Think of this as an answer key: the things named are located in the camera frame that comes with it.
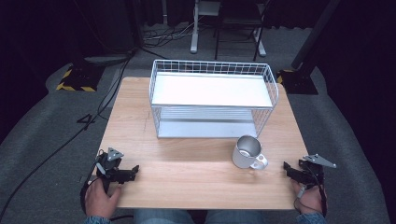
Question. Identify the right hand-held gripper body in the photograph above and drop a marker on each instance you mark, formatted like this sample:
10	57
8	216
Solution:
311	172

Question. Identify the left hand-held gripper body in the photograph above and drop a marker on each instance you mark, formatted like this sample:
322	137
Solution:
115	172

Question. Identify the person's right hand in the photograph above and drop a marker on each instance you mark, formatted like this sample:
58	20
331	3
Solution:
309	199

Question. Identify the person's left hand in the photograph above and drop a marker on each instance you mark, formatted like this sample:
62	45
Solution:
100	199

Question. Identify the silver metal cup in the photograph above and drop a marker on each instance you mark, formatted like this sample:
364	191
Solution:
247	152

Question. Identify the person's left leg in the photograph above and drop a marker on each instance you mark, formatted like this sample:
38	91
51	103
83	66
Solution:
165	217

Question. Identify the person's leg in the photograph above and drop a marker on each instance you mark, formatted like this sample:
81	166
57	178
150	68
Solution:
233	217
165	217

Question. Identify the person's right leg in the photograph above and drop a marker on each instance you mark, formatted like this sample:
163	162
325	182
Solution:
233	217

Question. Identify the black striped stand base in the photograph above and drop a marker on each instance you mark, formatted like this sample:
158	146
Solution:
79	77
299	81

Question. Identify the black slanted stand pole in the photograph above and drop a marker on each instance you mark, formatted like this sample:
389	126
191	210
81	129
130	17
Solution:
314	34

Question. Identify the white metal stand frame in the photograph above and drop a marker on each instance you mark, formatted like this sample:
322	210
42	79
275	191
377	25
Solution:
194	31

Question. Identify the black metal chair frame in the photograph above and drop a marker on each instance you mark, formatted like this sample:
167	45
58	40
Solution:
236	21

